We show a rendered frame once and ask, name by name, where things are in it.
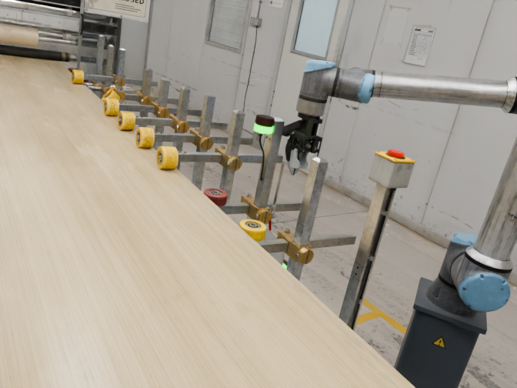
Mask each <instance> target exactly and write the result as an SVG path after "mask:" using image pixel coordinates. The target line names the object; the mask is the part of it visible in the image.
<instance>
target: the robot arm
mask: <svg viewBox="0 0 517 388"><path fill-rule="evenodd" d="M328 96H331V97H336V98H339V99H346V100H349V101H353V102H359V103H361V104H362V103H365V104H367V103H369V101H370V98H373V97H377V98H387V99H404V100H413V101H423V102H441V103H450V104H459V105H477V106H486V107H496V108H501V109H502V111H503V112H504V113H512V114H517V77H514V76H512V77H510V78H509V79H507V80H506V81H500V80H490V79H471V78H460V77H450V76H440V75H420V74H410V73H400V72H380V71H376V70H369V69H360V68H350V69H342V68H338V67H336V64H335V63H334V62H327V61H321V60H308V61H307V62H306V65H305V70H304V75H303V78H302V85H301V88H300V93H299V97H298V101H297V105H296V111H297V112H298V117H299V118H302V120H298V121H296V122H293V123H291V124H289V125H285V126H284V128H283V131H282V135H283V136H288V137H289V136H290V137H289V139H288V140H287V144H286V147H285V156H286V160H287V163H288V167H289V171H290V173H291V175H293V176H294V175H295V174H296V173H297V172H298V171H299V169H300V168H302V169H307V168H308V167H309V163H308V161H307V159H306V157H307V154H308V153H309V152H310V153H319V151H320V148H321V144H322V137H320V136H318V135H316V133H317V130H318V127H319V124H322V120H323V119H320V116H323V115H324V111H325V105H326V103H327V99H328ZM319 142H320V145H319V149H317V148H318V144H319ZM296 149H297V150H298V151H297V150H296ZM516 241H517V136H516V139H515V142H514V145H513V147H512V150H511V152H510V155H509V158H508V160H507V163H506V164H505V168H504V170H503V173H502V176H501V178H500V180H499V184H498V186H497V188H496V191H495V194H494V196H493V198H492V201H491V204H490V206H489V209H488V212H487V214H486V216H485V219H484V222H483V224H482V228H481V229H480V232H479V235H478V236H476V235H473V234H470V233H466V232H456V233H454V234H453V236H452V239H451V240H450V243H449V247H448V249H447V251H446V254H445V258H444V260H443V263H442V266H441V269H440V271H439V275H438V277H437V278H436V279H435V280H434V281H433V282H432V283H431V284H430V285H429V287H428V289H427V291H426V295H427V297H428V299H429V300H430V301H431V302H432V303H433V304H435V305H436V306H437V307H439V308H440V309H443V310H445V311H447V312H449V313H453V314H455V315H459V316H474V315H475V314H476V313H477V312H484V313H487V312H492V311H496V310H497V309H500V308H502V307H503V306H504V305H505V304H506V303H507V302H508V300H509V298H510V294H511V290H510V286H509V283H508V282H507V281H508V279H509V276H510V274H511V271H512V269H513V266H514V265H513V263H512V261H511V259H510V256H511V254H512V251H513V249H514V247H515V244H516Z"/></svg>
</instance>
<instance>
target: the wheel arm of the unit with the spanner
mask: <svg viewBox="0 0 517 388"><path fill-rule="evenodd" d="M273 202H274V201H271V202H268V205H267V207H269V212H271V211H272V206H273ZM301 204H302V200H292V201H277V203H276V207H275V212H288V211H300V209H301ZM218 207H219V208H220V210H222V211H223V212H224V213H225V214H226V215H228V214H243V213H248V211H249V207H250V205H249V204H248V203H246V202H230V203H226V204H225V205H224V206H218Z"/></svg>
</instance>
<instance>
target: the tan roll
mask: <svg viewBox="0 0 517 388"><path fill-rule="evenodd" d="M38 41H43V42H54V43H60V44H66V45H77V46H78V41H74V40H68V39H63V38H52V37H46V36H40V35H38V29H36V28H27V27H21V26H16V25H6V24H1V23H0V42H4V43H10V44H16V45H27V46H34V47H37V46H38Z"/></svg>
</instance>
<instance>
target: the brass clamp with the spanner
mask: <svg viewBox="0 0 517 388"><path fill-rule="evenodd" d="M254 199H255V197H254V196H252V198H251V199H250V198H248V197H247V196H242V198H241V202H246V203H248V204H249V205H250V207H249V211H248V213H246V215H247V216H249V217H250V218H251V219H253V220H256V221H259V222H262V223H263V224H266V223H267V222H269V221H270V219H271V218H272V214H271V213H270V212H269V207H263V208H259V207H257V206H256V205H255V204H253V203H254Z"/></svg>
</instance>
